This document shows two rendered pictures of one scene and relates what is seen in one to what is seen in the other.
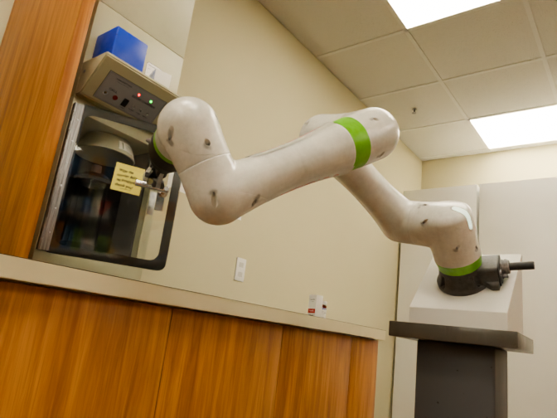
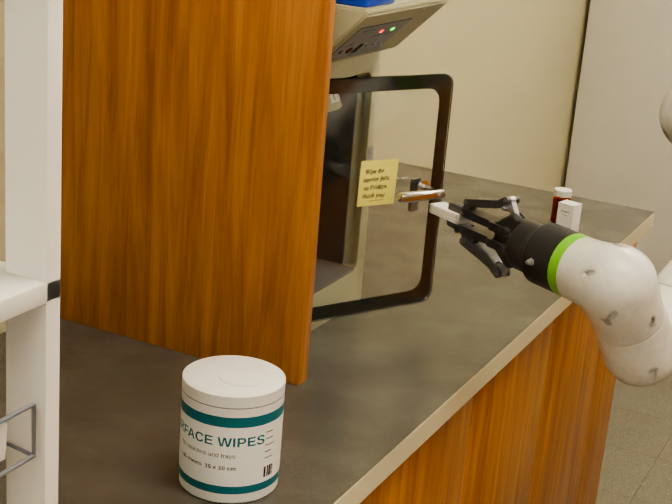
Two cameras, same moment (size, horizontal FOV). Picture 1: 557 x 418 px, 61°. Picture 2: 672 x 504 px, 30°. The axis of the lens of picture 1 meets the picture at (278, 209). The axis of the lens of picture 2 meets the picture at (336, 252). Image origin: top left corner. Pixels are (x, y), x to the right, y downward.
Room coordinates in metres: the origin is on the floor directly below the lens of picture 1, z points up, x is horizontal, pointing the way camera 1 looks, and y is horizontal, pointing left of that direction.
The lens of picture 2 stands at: (-0.71, 0.91, 1.73)
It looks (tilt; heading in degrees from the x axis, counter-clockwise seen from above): 18 degrees down; 347
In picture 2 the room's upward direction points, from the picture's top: 5 degrees clockwise
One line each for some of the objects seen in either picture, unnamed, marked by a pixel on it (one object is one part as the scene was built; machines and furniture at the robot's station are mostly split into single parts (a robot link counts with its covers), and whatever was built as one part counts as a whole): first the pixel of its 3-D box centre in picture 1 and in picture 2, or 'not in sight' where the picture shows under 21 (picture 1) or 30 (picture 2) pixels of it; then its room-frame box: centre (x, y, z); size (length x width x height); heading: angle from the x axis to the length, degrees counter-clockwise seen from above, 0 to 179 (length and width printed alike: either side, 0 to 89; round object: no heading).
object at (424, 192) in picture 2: (152, 187); (416, 193); (1.21, 0.34, 1.20); 0.10 x 0.05 x 0.03; 114
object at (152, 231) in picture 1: (121, 187); (369, 198); (1.21, 0.42, 1.19); 0.30 x 0.01 x 0.40; 114
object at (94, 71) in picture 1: (140, 100); (375, 29); (1.23, 0.43, 1.46); 0.32 x 0.12 x 0.10; 141
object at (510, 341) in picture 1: (462, 337); not in sight; (1.37, -0.56, 0.92); 0.32 x 0.32 x 0.04; 55
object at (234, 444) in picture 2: not in sight; (231, 427); (0.74, 0.70, 1.01); 0.13 x 0.13 x 0.15
